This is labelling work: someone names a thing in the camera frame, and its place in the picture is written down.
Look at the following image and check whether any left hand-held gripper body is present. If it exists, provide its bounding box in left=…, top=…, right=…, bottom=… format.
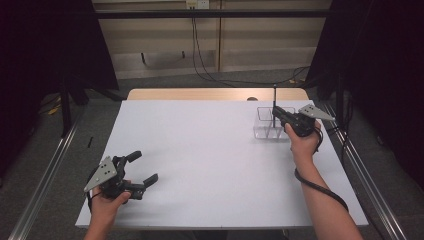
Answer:
left=83, top=155, right=148, bottom=202

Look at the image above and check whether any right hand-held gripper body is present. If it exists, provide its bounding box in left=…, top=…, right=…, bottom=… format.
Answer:
left=282, top=103, right=336, bottom=139

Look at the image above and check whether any black pen with silver tip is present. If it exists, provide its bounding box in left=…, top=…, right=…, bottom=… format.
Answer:
left=272, top=84, right=278, bottom=130

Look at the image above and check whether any clear acrylic organizer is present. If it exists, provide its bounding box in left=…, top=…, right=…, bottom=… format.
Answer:
left=252, top=106, right=298, bottom=141

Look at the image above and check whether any person's right hand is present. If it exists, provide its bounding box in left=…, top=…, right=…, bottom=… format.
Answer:
left=284, top=119, right=323, bottom=165

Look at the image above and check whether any person's left hand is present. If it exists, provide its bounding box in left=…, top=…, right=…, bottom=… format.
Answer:
left=89, top=181, right=132, bottom=226

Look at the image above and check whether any white table sheet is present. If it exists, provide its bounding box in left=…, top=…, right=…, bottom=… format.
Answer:
left=74, top=99, right=369, bottom=231

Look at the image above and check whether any black metal stand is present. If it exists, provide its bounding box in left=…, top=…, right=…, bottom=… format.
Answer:
left=59, top=78, right=74, bottom=138

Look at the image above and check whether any wooden table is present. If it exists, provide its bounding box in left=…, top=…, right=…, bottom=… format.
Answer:
left=126, top=87, right=310, bottom=102

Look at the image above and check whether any black curtain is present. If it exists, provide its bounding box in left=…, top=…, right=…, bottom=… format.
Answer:
left=0, top=0, right=120, bottom=181
left=304, top=0, right=424, bottom=193

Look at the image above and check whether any black horizontal beam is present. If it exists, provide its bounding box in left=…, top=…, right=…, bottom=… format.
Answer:
left=94, top=8, right=332, bottom=20

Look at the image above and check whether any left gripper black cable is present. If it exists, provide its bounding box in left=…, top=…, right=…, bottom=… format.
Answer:
left=85, top=173, right=102, bottom=214

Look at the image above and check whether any aluminium floor rail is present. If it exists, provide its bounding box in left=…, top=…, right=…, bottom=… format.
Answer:
left=320, top=100, right=408, bottom=240
left=7, top=102, right=88, bottom=240

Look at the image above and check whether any yellow floor cable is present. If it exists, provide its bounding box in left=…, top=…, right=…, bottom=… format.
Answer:
left=39, top=94, right=63, bottom=116

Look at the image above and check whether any black wall cable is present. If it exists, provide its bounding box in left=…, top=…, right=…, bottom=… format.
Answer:
left=190, top=7, right=312, bottom=87

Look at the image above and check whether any white wall socket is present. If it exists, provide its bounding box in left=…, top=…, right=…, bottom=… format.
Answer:
left=185, top=0, right=211, bottom=10

